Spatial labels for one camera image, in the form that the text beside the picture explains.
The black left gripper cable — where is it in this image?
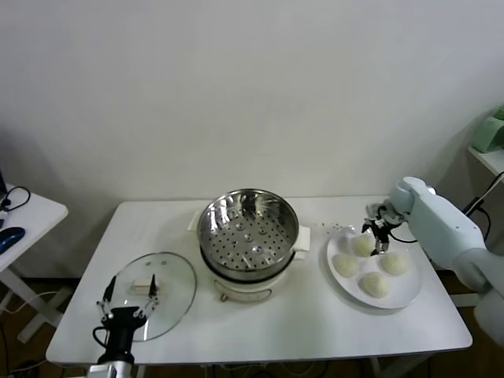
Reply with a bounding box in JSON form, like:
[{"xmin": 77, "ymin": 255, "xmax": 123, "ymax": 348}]
[{"xmin": 92, "ymin": 325, "xmax": 110, "ymax": 350}]

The thin black cable loop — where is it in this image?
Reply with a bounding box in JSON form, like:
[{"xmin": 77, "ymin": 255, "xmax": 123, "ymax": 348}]
[{"xmin": 0, "ymin": 185, "xmax": 32, "ymax": 216}]

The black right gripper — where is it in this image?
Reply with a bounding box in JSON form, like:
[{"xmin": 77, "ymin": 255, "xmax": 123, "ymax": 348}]
[{"xmin": 361, "ymin": 216, "xmax": 393, "ymax": 255}]

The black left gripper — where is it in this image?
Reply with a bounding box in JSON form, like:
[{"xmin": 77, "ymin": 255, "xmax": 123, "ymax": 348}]
[{"xmin": 96, "ymin": 273, "xmax": 159, "ymax": 364}]

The white electric cooker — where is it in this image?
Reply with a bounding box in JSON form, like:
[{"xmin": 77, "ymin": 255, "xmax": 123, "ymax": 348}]
[{"xmin": 200, "ymin": 243, "xmax": 308, "ymax": 304}]

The blue computer mouse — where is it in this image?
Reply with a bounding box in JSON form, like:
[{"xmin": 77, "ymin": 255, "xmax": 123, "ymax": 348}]
[{"xmin": 0, "ymin": 227, "xmax": 25, "ymax": 253}]

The stainless steel steamer basket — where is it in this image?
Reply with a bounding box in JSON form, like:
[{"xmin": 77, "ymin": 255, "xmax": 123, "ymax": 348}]
[{"xmin": 187, "ymin": 188, "xmax": 313, "ymax": 283}]

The white and black power cable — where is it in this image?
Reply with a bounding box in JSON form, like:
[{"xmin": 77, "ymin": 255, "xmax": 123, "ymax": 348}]
[{"xmin": 462, "ymin": 170, "xmax": 504, "ymax": 247}]

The white side table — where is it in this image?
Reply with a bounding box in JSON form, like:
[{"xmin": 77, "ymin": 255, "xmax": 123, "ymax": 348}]
[{"xmin": 0, "ymin": 183, "xmax": 69, "ymax": 343}]

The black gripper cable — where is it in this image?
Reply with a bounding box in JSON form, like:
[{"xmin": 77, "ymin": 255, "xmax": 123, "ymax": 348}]
[
  {"xmin": 385, "ymin": 232, "xmax": 418, "ymax": 244},
  {"xmin": 92, "ymin": 325, "xmax": 110, "ymax": 350}
]

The white steamed baozi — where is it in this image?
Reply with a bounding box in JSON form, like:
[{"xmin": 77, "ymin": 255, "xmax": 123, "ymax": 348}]
[
  {"xmin": 380, "ymin": 251, "xmax": 410, "ymax": 276},
  {"xmin": 358, "ymin": 272, "xmax": 391, "ymax": 298},
  {"xmin": 332, "ymin": 254, "xmax": 360, "ymax": 279},
  {"xmin": 351, "ymin": 235, "xmax": 374, "ymax": 257}
]

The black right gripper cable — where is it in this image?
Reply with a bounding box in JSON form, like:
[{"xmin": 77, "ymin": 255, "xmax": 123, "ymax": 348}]
[{"xmin": 385, "ymin": 232, "xmax": 418, "ymax": 244}]

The white shelf board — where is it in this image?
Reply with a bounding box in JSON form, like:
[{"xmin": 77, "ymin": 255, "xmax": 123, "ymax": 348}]
[{"xmin": 467, "ymin": 144, "xmax": 504, "ymax": 176}]

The glass pot lid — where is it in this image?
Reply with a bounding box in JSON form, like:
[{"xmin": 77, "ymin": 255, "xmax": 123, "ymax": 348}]
[{"xmin": 101, "ymin": 251, "xmax": 198, "ymax": 343}]

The pale green plastic object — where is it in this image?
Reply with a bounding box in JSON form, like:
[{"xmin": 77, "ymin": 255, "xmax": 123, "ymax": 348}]
[{"xmin": 471, "ymin": 105, "xmax": 504, "ymax": 154}]

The white floor cable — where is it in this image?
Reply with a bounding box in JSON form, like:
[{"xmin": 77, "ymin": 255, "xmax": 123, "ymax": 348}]
[{"xmin": 0, "ymin": 289, "xmax": 72, "ymax": 316}]

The white round plate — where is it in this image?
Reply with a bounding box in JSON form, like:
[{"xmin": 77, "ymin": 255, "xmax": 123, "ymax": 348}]
[{"xmin": 325, "ymin": 230, "xmax": 424, "ymax": 310}]

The white table leg frame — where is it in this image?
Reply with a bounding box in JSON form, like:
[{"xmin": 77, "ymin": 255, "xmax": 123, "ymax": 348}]
[{"xmin": 369, "ymin": 352, "xmax": 430, "ymax": 378}]

